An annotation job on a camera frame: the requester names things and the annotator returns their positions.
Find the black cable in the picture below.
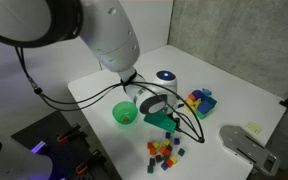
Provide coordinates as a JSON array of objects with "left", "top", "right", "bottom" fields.
[
  {"left": 14, "top": 45, "right": 133, "bottom": 112},
  {"left": 125, "top": 80, "right": 206, "bottom": 144}
]

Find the green plastic bowl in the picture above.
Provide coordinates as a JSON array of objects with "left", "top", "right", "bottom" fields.
[{"left": 112, "top": 101, "right": 139, "bottom": 127}]

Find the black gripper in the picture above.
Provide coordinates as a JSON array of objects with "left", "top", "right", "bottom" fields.
[{"left": 170, "top": 114, "right": 183, "bottom": 134}]

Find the large green foam piece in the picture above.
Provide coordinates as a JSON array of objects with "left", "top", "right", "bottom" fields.
[{"left": 195, "top": 107, "right": 216, "bottom": 121}]

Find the black base platform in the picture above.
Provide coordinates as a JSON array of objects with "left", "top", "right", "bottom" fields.
[{"left": 11, "top": 110, "right": 122, "bottom": 180}]

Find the grey metal plate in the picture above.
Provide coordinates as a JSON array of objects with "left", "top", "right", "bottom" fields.
[{"left": 218, "top": 124, "right": 281, "bottom": 177}]

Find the light blue foam piece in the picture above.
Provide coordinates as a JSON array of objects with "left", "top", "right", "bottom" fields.
[{"left": 201, "top": 87, "right": 213, "bottom": 96}]

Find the black orange clamp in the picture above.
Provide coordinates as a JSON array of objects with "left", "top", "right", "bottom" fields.
[
  {"left": 56, "top": 123, "right": 82, "bottom": 145},
  {"left": 74, "top": 149, "right": 107, "bottom": 176}
]

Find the large blue foam cube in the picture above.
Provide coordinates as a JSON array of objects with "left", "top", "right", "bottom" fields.
[{"left": 196, "top": 96, "right": 218, "bottom": 116}]

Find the yellow sticky note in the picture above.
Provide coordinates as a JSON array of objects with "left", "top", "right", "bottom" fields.
[{"left": 245, "top": 121, "right": 263, "bottom": 136}]

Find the large purple foam piece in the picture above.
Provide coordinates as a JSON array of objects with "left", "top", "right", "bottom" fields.
[{"left": 190, "top": 89, "right": 206, "bottom": 101}]

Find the large yellow foam piece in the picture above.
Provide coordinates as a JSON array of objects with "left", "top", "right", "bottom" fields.
[{"left": 184, "top": 97, "right": 202, "bottom": 113}]

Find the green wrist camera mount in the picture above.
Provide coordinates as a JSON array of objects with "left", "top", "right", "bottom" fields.
[{"left": 143, "top": 111, "right": 179, "bottom": 134}]

